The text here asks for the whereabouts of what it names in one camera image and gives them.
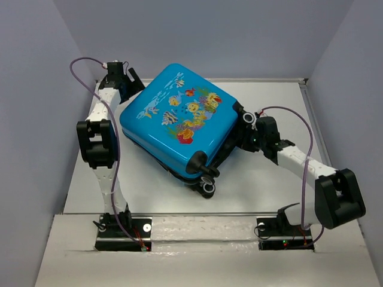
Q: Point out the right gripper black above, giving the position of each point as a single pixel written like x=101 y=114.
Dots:
x=245 y=143

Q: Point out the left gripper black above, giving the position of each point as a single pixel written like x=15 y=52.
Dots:
x=136 y=86

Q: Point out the blue kids suitcase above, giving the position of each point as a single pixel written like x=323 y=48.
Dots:
x=187 y=124

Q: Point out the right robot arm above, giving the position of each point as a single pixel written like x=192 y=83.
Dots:
x=329 y=197

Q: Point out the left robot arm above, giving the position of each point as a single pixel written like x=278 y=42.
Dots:
x=99 y=141

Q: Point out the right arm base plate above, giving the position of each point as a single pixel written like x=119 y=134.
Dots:
x=273 y=237

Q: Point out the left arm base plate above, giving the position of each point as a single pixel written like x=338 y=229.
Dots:
x=111 y=238

